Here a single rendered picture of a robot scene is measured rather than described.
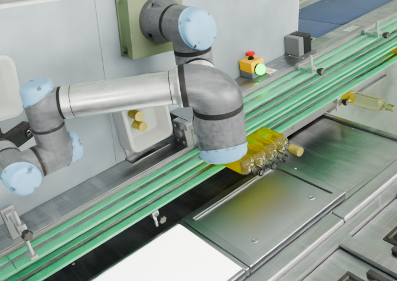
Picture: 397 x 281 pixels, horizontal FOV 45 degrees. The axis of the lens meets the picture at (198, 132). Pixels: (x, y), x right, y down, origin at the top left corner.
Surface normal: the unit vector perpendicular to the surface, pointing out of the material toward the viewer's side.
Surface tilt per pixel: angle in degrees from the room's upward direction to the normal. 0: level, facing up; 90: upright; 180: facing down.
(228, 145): 29
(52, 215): 90
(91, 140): 0
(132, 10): 2
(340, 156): 91
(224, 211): 90
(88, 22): 0
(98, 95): 48
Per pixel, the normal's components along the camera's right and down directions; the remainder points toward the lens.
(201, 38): 0.59, 0.19
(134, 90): -0.03, 0.02
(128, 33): -0.78, 0.29
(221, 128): 0.06, 0.48
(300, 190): -0.16, -0.86
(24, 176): 0.64, 0.40
